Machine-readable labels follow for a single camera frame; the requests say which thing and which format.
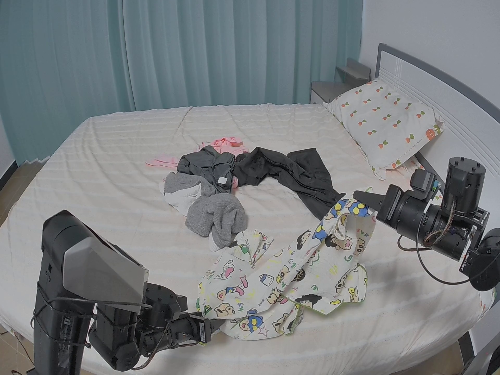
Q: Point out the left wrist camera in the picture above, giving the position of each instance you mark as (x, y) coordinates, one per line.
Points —
(182, 304)

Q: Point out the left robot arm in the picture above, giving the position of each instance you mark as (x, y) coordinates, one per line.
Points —
(54, 287)

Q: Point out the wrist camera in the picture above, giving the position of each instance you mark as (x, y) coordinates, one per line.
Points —
(424, 180)
(182, 304)

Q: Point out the white printed pyjama top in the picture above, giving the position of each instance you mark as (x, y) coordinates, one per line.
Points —
(273, 279)

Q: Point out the dark grey garment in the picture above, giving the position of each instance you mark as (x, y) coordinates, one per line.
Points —
(199, 162)

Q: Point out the black garment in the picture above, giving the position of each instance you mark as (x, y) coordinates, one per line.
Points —
(297, 178)

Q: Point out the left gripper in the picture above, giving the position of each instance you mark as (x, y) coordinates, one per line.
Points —
(191, 330)

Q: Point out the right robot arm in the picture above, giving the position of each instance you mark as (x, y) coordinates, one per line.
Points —
(465, 186)

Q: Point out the pink garment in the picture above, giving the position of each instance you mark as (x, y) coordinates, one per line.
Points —
(224, 141)

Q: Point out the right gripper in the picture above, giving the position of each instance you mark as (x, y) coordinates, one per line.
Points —
(414, 217)

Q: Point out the grey and white garment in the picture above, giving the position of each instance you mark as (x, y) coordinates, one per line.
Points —
(218, 213)

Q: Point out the grey bedside table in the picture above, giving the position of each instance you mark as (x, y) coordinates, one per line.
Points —
(324, 90)

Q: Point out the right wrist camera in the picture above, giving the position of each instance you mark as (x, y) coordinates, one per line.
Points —
(424, 180)

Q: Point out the bed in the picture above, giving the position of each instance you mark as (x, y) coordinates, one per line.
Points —
(117, 162)

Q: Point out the white printed pillow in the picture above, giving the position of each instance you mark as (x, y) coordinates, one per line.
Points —
(390, 127)

